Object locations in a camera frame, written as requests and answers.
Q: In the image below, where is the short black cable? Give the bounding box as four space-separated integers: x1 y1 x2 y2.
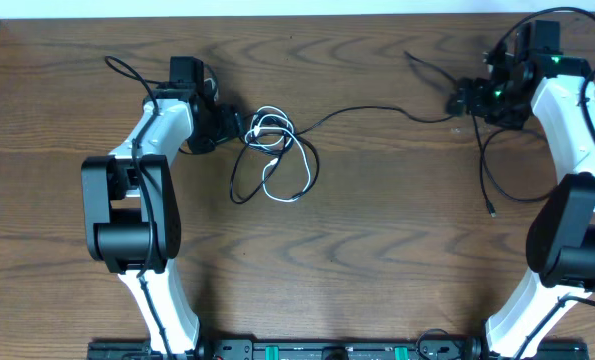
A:
229 112 323 205

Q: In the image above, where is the black mounting rail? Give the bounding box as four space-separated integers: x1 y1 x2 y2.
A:
85 337 590 360

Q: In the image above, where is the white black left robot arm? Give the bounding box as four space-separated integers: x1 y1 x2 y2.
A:
81 79 240 359

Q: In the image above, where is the white cable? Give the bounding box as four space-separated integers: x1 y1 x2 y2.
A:
244 104 313 204

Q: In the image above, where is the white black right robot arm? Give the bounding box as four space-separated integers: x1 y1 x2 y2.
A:
452 45 595 359

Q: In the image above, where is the long black cable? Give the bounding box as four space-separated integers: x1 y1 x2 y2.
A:
229 49 553 219

